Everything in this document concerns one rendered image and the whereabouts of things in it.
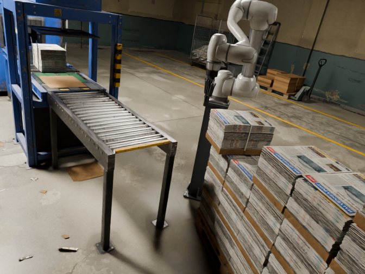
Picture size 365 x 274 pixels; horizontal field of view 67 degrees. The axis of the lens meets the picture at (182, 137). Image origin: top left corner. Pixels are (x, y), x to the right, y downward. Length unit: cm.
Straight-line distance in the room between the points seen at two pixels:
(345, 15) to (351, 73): 148
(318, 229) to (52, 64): 320
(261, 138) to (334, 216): 87
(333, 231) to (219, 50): 109
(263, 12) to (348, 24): 663
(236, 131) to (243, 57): 48
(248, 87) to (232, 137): 61
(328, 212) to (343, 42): 758
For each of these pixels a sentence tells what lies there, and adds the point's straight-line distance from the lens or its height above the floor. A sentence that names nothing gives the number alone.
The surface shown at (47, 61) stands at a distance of 364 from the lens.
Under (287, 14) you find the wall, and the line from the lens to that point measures 952.
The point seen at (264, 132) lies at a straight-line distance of 195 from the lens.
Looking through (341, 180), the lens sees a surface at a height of 107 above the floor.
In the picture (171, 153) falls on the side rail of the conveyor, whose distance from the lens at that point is 205.
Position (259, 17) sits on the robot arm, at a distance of 215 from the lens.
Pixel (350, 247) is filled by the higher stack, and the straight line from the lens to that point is 125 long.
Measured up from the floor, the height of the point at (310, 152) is 107.
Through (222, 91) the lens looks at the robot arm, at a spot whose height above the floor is 112.
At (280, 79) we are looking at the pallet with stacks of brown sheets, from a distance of 815.
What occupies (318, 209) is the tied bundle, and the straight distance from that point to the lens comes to 132.
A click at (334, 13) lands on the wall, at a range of 887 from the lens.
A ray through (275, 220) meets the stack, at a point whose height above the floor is 77.
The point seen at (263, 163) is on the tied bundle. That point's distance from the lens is 158.
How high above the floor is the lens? 165
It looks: 24 degrees down
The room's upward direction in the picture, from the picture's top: 10 degrees clockwise
